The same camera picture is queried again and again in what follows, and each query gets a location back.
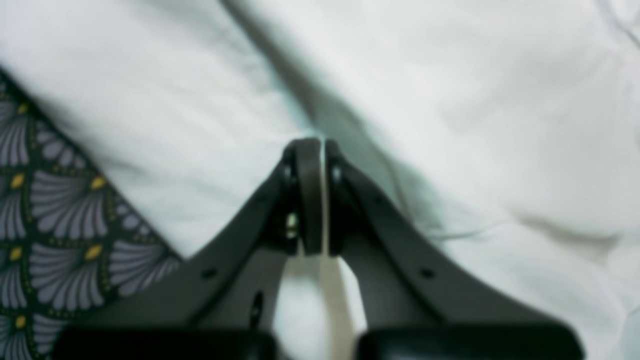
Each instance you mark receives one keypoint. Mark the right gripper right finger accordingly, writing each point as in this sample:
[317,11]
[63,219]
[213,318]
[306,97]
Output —
[418,304]

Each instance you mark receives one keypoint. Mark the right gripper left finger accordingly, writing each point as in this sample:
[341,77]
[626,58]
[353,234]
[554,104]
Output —
[220,304]

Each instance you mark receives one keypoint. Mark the white T-shirt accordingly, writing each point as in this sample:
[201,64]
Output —
[507,131]

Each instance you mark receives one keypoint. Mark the patterned fan-print table cloth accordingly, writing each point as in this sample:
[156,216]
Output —
[70,244]

